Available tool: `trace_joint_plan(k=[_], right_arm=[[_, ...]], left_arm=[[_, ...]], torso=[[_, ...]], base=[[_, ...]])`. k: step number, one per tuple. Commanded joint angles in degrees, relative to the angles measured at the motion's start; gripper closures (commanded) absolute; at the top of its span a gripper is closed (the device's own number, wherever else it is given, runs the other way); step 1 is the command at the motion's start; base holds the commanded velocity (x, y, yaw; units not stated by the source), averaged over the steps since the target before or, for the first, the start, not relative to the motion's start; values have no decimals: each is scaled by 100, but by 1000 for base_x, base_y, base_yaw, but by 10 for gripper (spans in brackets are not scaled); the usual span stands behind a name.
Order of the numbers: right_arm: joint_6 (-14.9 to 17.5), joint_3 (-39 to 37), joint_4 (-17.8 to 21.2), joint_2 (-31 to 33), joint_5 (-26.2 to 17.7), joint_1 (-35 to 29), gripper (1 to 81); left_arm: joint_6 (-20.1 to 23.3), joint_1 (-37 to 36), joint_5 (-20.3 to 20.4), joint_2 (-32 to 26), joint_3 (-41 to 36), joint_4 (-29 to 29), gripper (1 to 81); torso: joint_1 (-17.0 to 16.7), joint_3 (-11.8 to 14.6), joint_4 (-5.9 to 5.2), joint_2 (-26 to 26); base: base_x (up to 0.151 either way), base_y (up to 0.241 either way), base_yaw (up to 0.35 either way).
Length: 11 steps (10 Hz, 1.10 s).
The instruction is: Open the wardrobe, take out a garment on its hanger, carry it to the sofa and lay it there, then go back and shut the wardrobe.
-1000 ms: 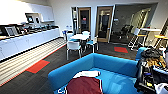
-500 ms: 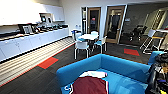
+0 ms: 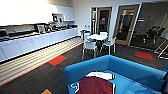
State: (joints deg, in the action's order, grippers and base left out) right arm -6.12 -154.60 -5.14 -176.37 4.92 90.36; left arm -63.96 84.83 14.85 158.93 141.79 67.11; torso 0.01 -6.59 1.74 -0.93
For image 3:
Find tall stool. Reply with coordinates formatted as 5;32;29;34
153;34;168;61

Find blue and white bin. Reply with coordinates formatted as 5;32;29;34
79;29;88;41

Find white kitchen base cabinets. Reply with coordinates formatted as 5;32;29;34
0;26;79;64

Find blue sofa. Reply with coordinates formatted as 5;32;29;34
63;54;168;94

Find black office chair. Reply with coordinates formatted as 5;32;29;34
144;26;164;43

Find wood framed glass door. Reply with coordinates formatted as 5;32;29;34
95;6;113;34
113;3;140;47

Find white low table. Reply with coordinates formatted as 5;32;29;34
87;33;108;41

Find maroon and white varsity jacket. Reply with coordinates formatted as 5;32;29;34
68;70;117;94

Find white kitchen wall cabinets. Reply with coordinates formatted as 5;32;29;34
0;3;76;27

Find white chair with blue seat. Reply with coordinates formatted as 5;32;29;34
102;35;118;56
83;32;93;42

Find black microwave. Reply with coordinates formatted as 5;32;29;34
34;23;48;34

